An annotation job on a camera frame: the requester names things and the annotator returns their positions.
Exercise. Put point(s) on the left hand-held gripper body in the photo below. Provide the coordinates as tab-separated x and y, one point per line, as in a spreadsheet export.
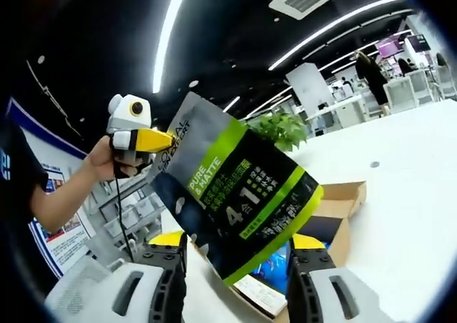
125	117

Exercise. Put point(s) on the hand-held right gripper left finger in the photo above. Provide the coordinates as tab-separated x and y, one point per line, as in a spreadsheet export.
168	287

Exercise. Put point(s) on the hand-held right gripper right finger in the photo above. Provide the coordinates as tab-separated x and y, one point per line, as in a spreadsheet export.
310	287

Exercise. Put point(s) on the blue soft tissue packet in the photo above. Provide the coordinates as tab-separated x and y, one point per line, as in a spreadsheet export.
273	269

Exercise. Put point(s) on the grey green soft pouch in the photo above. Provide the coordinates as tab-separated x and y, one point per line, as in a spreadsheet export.
228	180

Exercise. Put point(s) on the brown cardboard shoe box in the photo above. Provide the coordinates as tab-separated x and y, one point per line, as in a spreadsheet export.
342	198

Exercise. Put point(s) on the person's left hand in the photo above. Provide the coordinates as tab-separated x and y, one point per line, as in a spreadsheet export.
101	162

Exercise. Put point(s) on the metal storage shelf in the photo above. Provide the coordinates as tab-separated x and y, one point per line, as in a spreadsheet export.
135	208

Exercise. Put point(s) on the straight ceiling light strip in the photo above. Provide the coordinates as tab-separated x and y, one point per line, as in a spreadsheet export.
169	33

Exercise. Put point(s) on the green potted plant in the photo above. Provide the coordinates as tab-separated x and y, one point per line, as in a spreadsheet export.
282	130

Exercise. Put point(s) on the white square pillar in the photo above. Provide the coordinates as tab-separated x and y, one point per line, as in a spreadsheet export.
308	90

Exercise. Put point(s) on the white office chair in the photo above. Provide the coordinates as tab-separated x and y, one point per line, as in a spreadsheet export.
425	85
401	92

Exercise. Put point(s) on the long curved ceiling light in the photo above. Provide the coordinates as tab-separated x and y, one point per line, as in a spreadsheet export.
332	26

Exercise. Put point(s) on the purple display screen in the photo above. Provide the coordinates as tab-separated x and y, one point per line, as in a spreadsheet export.
389	48

